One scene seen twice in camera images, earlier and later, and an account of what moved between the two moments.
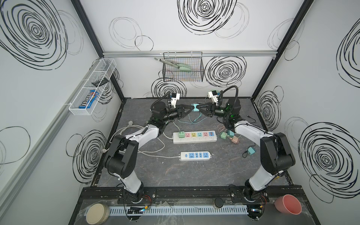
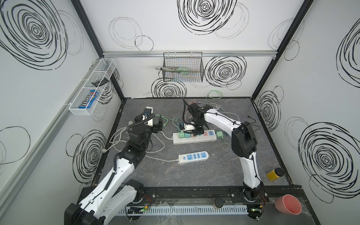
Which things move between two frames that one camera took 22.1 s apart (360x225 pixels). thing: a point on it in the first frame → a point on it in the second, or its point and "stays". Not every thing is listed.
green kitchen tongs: [182, 66] → [181, 70]
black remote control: [103, 81] stays
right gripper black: [211, 109] → [197, 125]
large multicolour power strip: [182, 137] stays
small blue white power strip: [185, 156] stays
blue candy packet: [89, 100] stays
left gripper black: [178, 111] → [160, 123]
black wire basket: [194, 59] stays
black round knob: [219, 202] stays
